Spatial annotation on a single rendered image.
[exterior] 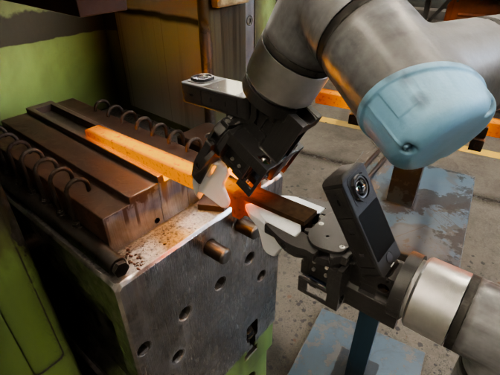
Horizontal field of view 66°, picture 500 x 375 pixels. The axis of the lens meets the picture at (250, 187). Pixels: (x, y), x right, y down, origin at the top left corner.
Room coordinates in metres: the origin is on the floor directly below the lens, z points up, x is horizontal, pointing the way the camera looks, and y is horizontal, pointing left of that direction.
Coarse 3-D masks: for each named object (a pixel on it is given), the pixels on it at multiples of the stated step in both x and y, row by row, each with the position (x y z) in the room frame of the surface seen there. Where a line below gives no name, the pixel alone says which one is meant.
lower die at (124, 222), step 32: (32, 128) 0.68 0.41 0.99; (64, 128) 0.66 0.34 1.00; (128, 128) 0.67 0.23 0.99; (0, 160) 0.63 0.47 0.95; (32, 160) 0.57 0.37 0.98; (64, 160) 0.56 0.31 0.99; (96, 160) 0.55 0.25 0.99; (128, 160) 0.54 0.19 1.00; (192, 160) 0.55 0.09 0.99; (96, 192) 0.48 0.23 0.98; (128, 192) 0.46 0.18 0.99; (160, 192) 0.49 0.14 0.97; (192, 192) 0.54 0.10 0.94; (96, 224) 0.43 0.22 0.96; (128, 224) 0.44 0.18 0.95
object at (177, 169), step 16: (96, 128) 0.64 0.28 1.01; (112, 144) 0.58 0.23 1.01; (128, 144) 0.56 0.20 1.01; (144, 144) 0.56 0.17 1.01; (144, 160) 0.52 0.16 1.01; (160, 160) 0.51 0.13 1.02; (176, 160) 0.50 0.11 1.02; (176, 176) 0.48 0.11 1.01; (240, 192) 0.40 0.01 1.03; (256, 192) 0.40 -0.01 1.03; (240, 208) 0.39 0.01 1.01; (272, 208) 0.37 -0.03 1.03; (288, 208) 0.36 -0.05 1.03; (304, 208) 0.36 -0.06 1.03; (304, 224) 0.34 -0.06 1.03
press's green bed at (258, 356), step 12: (264, 336) 0.61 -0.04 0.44; (252, 348) 0.59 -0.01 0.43; (264, 348) 0.61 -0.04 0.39; (240, 360) 0.54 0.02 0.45; (252, 360) 0.57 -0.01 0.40; (264, 360) 0.62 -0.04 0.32; (84, 372) 0.54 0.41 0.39; (228, 372) 0.51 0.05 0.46; (240, 372) 0.54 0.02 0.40; (252, 372) 0.60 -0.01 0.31; (264, 372) 0.62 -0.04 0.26
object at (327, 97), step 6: (324, 90) 0.76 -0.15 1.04; (330, 90) 0.76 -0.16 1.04; (318, 96) 0.74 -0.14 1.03; (324, 96) 0.74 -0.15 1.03; (330, 96) 0.73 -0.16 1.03; (336, 96) 0.73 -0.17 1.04; (318, 102) 0.74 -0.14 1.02; (324, 102) 0.74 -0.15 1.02; (330, 102) 0.73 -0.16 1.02; (336, 102) 0.73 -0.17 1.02; (342, 102) 0.72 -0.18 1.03; (348, 108) 0.71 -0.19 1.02; (492, 120) 0.61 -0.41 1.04; (498, 120) 0.61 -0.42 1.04; (492, 126) 0.60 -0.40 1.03; (498, 126) 0.59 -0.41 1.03; (492, 132) 0.59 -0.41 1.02; (498, 132) 0.59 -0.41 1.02
